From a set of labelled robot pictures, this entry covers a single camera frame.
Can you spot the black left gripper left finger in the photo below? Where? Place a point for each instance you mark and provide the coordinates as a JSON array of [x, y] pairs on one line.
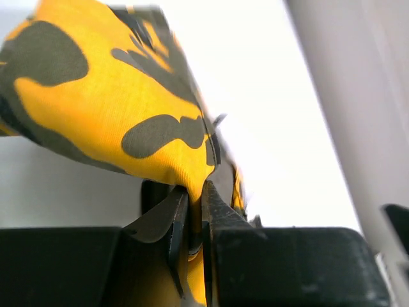
[[142, 264]]

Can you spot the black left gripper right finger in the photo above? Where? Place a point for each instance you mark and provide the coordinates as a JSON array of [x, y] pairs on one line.
[[248, 266]]

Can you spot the yellow camouflage fabric pouch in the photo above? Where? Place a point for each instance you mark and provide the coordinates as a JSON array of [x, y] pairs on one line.
[[111, 87]]

